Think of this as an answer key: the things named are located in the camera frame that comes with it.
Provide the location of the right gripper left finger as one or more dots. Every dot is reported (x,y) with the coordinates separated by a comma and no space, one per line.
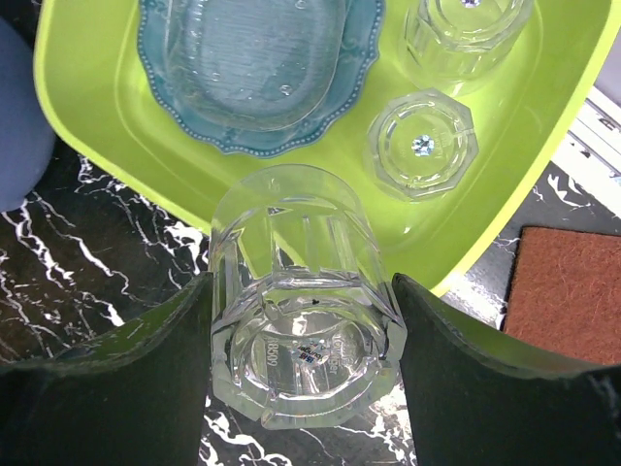
(132,396)

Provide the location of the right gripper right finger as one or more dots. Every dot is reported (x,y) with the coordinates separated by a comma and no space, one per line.
(479,397)

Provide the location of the clear glass tumbler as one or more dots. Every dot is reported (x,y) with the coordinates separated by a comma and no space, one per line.
(306,329)
(453,46)
(420,145)

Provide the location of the clear glass bowl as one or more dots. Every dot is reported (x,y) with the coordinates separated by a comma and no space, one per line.
(252,65)

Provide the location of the teal ceramic plate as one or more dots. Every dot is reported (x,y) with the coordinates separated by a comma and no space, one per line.
(358,52)

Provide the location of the brown scouring pad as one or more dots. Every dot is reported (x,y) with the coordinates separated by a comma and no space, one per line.
(565,294)

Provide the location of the trash bin with black liner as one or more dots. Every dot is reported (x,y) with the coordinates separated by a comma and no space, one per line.
(27,140)

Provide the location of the lime green plastic tub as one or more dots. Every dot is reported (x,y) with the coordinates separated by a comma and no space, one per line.
(93,90)

